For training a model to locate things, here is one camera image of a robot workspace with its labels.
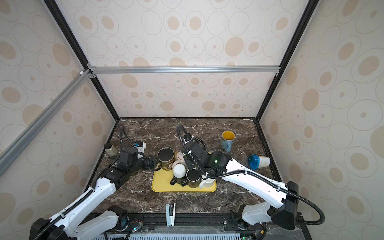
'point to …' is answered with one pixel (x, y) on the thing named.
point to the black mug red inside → (193, 177)
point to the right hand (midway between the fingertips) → (190, 154)
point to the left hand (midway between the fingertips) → (157, 156)
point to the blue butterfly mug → (228, 137)
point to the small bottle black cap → (110, 149)
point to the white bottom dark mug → (179, 172)
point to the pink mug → (180, 160)
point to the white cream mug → (207, 183)
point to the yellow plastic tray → (161, 179)
